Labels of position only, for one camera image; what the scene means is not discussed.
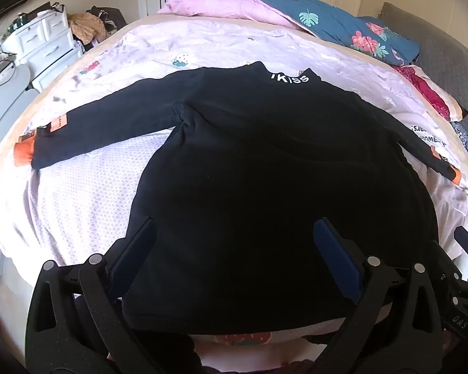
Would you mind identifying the black sweater with orange cuffs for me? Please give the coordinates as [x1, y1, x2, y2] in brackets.
[13, 61, 463, 338]

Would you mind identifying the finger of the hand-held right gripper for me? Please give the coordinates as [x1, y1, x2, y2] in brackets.
[453, 226, 468, 251]

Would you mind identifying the brown crumpled cloth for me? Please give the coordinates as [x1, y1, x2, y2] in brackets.
[67, 12, 107, 45]

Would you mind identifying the black paper bag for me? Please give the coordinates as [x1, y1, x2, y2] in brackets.
[27, 3, 67, 22]

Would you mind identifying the blue floral quilt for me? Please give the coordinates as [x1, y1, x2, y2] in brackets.
[156, 0, 421, 67]

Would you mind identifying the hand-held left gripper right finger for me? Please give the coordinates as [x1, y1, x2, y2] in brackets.
[313, 217, 454, 374]

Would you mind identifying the white drawer cabinet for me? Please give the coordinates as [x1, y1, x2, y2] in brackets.
[2, 8, 82, 82]

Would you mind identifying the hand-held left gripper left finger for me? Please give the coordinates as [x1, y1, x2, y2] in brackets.
[25, 217, 160, 374]

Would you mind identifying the pale grey rounded table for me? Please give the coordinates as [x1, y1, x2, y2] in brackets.
[0, 64, 37, 160]

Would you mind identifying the red floral pillow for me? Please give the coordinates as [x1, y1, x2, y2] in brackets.
[392, 64, 468, 122]

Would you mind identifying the pink strawberry printed blanket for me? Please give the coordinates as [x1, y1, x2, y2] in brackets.
[0, 17, 468, 355]

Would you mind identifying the grey padded headboard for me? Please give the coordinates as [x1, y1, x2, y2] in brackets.
[378, 2, 468, 133]

